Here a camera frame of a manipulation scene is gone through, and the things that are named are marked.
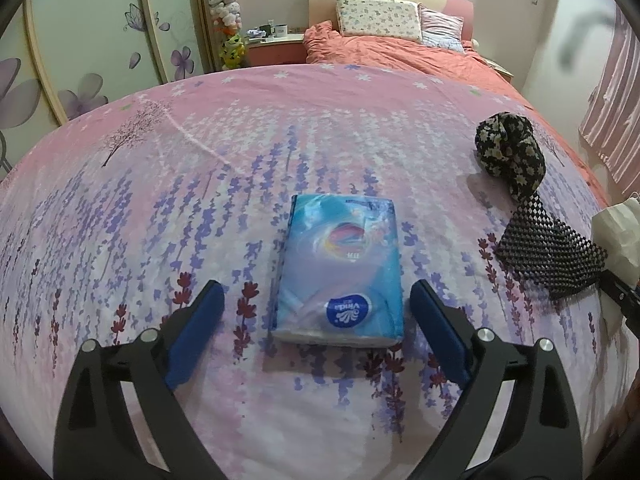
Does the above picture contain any black floral cloth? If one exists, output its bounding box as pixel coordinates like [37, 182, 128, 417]
[474, 112, 547, 205]

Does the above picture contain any blue tissue pack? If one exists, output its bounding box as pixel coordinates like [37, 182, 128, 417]
[269, 194, 405, 347]

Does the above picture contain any black white checkered cloth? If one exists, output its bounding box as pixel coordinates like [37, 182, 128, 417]
[495, 192, 609, 302]

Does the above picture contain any white floral pillow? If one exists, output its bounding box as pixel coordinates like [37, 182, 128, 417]
[334, 0, 422, 43]

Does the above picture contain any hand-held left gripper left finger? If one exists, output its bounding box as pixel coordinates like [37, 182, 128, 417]
[52, 280, 226, 480]

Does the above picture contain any pink striped curtain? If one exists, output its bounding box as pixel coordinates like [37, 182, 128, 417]
[577, 15, 640, 196]

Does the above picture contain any wardrobe with purple flower print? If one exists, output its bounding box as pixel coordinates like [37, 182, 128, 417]
[0, 0, 211, 181]

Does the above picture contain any beige and pink headboard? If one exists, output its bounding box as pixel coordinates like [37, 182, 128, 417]
[307, 0, 476, 43]

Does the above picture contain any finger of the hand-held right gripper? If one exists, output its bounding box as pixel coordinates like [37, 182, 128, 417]
[597, 267, 640, 333]

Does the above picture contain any column of plush toys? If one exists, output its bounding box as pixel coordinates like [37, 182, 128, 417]
[207, 0, 244, 36]

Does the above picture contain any coral duvet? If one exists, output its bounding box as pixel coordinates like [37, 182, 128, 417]
[302, 21, 603, 196]

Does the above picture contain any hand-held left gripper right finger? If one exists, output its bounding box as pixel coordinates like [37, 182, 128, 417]
[409, 280, 583, 480]

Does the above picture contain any pink lavender print bed sheet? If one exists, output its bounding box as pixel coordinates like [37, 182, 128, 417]
[0, 62, 631, 480]

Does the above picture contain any pink nightstand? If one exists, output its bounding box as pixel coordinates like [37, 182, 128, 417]
[245, 35, 307, 67]

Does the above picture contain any yellow plush toy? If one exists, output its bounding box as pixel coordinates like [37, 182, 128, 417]
[220, 32, 247, 70]

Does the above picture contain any pink striped pillow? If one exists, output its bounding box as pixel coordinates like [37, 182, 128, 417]
[419, 5, 466, 53]

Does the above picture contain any wooden bedside table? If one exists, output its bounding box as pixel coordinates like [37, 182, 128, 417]
[491, 59, 515, 85]

